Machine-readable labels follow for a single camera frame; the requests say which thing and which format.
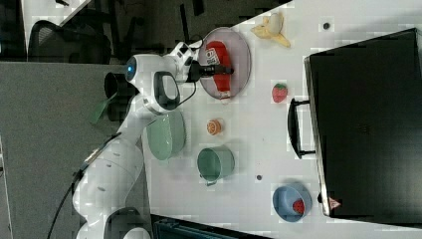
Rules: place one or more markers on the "peeled banana toy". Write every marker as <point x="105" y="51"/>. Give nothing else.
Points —
<point x="271" y="29"/>

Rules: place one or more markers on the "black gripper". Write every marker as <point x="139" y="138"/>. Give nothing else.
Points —
<point x="197" y="71"/>

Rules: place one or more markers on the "black office chair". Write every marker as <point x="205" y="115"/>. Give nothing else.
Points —
<point x="73" y="44"/>

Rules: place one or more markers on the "red strawberry toy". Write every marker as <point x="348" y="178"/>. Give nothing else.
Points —
<point x="279" y="93"/>

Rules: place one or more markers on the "black toaster oven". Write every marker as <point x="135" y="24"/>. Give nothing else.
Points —
<point x="366" y="110"/>

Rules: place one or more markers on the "black cylinder container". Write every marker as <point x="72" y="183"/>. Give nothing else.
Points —
<point x="119" y="92"/>

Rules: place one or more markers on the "grey round plate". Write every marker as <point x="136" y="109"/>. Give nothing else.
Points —
<point x="240" y="57"/>

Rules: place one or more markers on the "orange slice toy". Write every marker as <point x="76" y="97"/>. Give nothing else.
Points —
<point x="214" y="127"/>

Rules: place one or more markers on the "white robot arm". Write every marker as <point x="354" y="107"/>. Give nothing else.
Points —
<point x="108" y="175"/>

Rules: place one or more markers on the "red strawberry in bowl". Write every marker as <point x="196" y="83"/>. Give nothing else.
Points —
<point x="299" y="206"/>

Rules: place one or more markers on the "red ketchup bottle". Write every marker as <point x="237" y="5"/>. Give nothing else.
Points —
<point x="217" y="54"/>

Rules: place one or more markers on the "green perforated colander bowl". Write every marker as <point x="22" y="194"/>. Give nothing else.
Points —
<point x="166" y="135"/>

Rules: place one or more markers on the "blue bowl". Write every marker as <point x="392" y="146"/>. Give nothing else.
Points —
<point x="284" y="197"/>

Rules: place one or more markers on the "green metal cup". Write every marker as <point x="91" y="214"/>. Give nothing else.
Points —
<point x="215" y="163"/>

